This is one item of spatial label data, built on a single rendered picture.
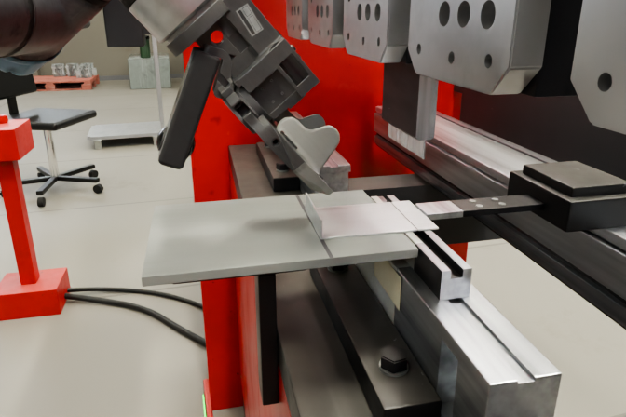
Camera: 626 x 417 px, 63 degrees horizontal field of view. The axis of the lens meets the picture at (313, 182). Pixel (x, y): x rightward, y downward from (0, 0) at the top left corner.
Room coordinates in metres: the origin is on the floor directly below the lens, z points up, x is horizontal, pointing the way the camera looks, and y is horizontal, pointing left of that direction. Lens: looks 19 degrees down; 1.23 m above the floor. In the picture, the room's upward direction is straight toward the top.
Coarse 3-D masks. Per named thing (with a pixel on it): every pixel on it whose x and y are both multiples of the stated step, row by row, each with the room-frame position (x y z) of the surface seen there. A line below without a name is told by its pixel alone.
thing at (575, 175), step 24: (528, 168) 0.63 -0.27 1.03; (552, 168) 0.62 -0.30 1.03; (576, 168) 0.62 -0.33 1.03; (528, 192) 0.60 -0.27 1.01; (552, 192) 0.56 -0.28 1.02; (576, 192) 0.55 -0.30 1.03; (600, 192) 0.55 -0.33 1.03; (624, 192) 0.56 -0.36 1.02; (432, 216) 0.54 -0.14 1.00; (456, 216) 0.55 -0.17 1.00; (552, 216) 0.56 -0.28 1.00; (576, 216) 0.53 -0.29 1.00; (600, 216) 0.54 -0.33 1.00; (624, 216) 0.55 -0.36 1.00
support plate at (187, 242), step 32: (352, 192) 0.63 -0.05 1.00; (160, 224) 0.52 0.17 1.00; (192, 224) 0.52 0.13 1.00; (224, 224) 0.52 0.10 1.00; (256, 224) 0.52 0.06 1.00; (288, 224) 0.52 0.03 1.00; (160, 256) 0.44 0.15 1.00; (192, 256) 0.44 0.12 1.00; (224, 256) 0.44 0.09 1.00; (256, 256) 0.44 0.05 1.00; (288, 256) 0.44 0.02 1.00; (320, 256) 0.44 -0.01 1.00; (352, 256) 0.45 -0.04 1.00; (384, 256) 0.45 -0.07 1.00; (416, 256) 0.46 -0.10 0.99
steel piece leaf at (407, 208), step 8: (408, 200) 0.59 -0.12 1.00; (400, 208) 0.56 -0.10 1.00; (408, 208) 0.56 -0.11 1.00; (416, 208) 0.56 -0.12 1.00; (408, 216) 0.54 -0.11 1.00; (416, 216) 0.54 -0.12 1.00; (424, 216) 0.54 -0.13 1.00; (416, 224) 0.52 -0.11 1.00; (424, 224) 0.52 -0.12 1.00; (432, 224) 0.52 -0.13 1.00
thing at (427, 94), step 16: (384, 64) 0.60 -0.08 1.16; (400, 64) 0.55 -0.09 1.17; (384, 80) 0.60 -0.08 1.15; (400, 80) 0.55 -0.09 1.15; (416, 80) 0.51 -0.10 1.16; (432, 80) 0.50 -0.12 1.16; (384, 96) 0.59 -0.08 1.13; (400, 96) 0.55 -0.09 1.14; (416, 96) 0.51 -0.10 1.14; (432, 96) 0.51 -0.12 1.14; (384, 112) 0.59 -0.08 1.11; (400, 112) 0.55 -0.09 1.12; (416, 112) 0.50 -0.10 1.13; (432, 112) 0.51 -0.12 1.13; (400, 128) 0.54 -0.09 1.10; (416, 128) 0.50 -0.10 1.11; (432, 128) 0.51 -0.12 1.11; (416, 144) 0.52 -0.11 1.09
